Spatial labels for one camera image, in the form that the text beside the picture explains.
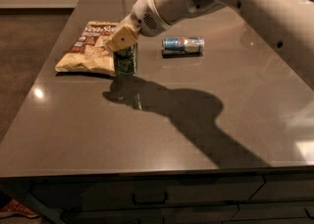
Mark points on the grey cabinet drawer front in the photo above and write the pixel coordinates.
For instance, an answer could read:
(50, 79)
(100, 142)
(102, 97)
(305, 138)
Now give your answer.
(117, 194)

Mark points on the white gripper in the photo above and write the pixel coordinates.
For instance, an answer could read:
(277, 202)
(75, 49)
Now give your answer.
(144, 15)

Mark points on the brown sea salt chip bag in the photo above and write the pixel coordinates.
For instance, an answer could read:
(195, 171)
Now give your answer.
(87, 55)

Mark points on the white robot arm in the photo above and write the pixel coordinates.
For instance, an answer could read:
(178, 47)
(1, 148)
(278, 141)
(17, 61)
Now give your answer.
(286, 25)

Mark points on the blue silver can lying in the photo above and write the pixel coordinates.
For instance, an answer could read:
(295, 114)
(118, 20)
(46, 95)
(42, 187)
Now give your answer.
(183, 45)

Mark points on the dark drawer handle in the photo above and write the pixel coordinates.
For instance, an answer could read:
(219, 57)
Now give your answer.
(146, 199)

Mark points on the orange shoe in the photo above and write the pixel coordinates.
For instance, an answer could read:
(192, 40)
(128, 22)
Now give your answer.
(13, 208)

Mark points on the green soda can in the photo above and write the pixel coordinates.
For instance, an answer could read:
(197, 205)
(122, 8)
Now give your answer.
(125, 61)

